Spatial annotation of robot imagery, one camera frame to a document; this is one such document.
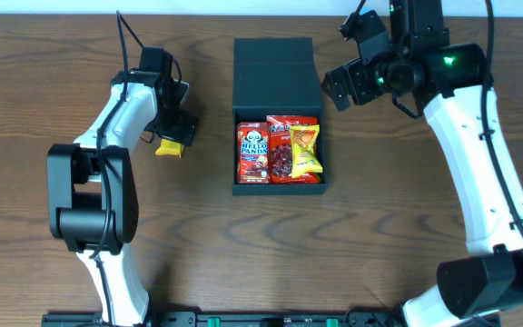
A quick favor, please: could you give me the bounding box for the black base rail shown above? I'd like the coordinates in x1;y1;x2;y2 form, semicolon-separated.
41;310;502;327

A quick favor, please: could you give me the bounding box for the black gift box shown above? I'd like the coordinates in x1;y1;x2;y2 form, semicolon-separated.
231;36;329;197

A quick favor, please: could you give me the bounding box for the red Hello Panda box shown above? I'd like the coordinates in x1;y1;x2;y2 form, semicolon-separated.
236;122;270;184

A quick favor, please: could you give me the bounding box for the small yellow candy packet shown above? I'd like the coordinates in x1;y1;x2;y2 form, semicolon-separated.
155;139;184;158

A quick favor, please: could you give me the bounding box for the red Hacks candy bag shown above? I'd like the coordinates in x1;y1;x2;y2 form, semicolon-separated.
266;115;321;184

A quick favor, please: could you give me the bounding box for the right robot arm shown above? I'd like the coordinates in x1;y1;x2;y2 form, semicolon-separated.
322;0;523;326

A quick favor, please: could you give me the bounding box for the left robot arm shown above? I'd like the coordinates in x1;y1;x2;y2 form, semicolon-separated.
42;47;198;326

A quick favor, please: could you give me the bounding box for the yellow orange snack packet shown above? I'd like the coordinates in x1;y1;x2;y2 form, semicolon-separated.
290;124;323;178

